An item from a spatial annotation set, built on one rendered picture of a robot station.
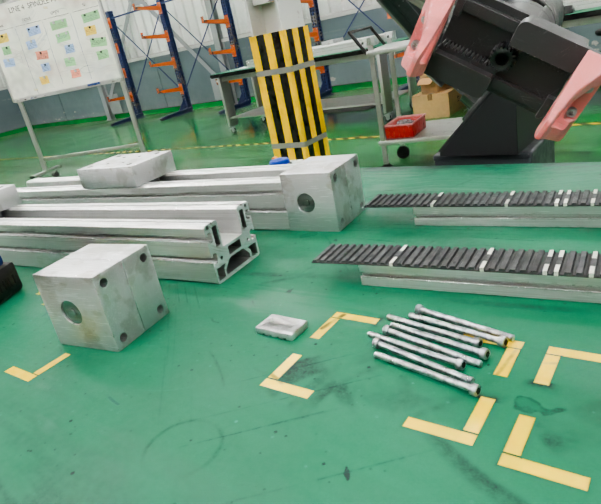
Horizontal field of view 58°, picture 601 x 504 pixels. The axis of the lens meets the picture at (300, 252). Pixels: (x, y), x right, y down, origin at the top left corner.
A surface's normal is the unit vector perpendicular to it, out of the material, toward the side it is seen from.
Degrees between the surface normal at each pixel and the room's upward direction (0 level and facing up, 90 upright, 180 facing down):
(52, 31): 90
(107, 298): 90
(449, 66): 100
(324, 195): 90
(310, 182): 90
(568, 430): 0
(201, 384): 0
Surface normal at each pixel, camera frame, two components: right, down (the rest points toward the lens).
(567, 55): -0.47, 0.57
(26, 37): -0.25, 0.41
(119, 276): 0.88, 0.01
